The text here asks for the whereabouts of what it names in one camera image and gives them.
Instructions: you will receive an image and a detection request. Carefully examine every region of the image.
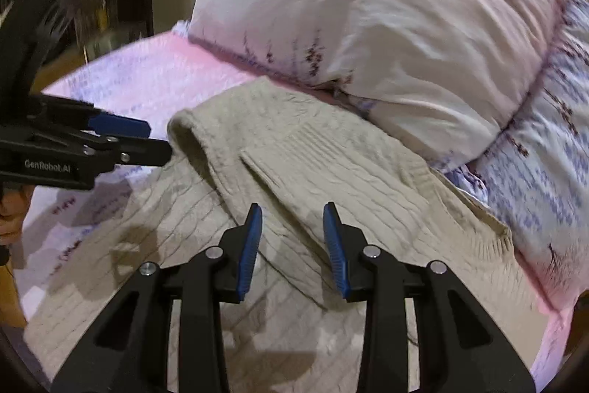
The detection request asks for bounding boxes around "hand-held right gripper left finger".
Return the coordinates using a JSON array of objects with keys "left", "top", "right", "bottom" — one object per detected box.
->
[{"left": 50, "top": 203, "right": 263, "bottom": 393}]

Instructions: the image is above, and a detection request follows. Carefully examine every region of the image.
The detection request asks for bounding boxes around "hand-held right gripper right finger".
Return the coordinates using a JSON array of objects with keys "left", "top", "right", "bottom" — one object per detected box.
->
[{"left": 322, "top": 202, "right": 535, "bottom": 393}]

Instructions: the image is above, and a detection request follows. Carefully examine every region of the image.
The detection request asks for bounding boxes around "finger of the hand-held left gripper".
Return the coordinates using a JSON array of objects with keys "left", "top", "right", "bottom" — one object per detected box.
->
[
  {"left": 28, "top": 93, "right": 152, "bottom": 137},
  {"left": 69, "top": 133, "right": 172, "bottom": 168}
]

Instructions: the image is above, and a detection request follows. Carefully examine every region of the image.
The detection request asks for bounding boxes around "beige knitted sweater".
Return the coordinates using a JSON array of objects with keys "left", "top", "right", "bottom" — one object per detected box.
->
[{"left": 22, "top": 77, "right": 549, "bottom": 393}]

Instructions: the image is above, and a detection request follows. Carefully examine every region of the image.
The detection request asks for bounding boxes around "person's left hand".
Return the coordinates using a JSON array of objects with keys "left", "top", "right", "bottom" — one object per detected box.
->
[{"left": 0, "top": 185, "right": 34, "bottom": 247}]

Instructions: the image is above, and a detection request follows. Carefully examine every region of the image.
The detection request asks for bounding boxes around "pink lilac printed bed sheet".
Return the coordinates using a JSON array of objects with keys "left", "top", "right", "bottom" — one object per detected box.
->
[{"left": 18, "top": 20, "right": 581, "bottom": 381}]

